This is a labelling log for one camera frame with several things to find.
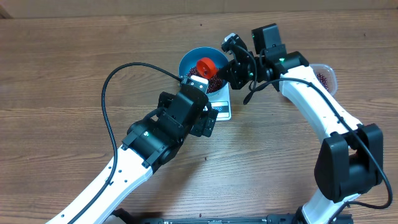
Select orange measuring scoop blue handle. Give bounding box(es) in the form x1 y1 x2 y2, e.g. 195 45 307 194
196 57 218 80

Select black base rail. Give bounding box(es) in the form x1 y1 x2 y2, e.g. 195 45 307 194
111 208 299 224

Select red beans in container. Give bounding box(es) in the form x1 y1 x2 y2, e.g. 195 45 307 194
316 73 329 91

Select teal plastic bowl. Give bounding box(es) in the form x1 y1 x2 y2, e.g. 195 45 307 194
178 47 228 78

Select red beans in bowl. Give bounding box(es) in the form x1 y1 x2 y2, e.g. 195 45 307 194
187 67 223 94

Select clear plastic bean container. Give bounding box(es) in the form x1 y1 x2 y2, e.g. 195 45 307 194
310 63 338 96

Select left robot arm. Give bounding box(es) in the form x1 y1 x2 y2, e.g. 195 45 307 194
50 84 215 223

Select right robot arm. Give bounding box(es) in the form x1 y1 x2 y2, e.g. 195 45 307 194
218 24 387 223

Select white digital kitchen scale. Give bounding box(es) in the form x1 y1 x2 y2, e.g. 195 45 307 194
207 82 232 121

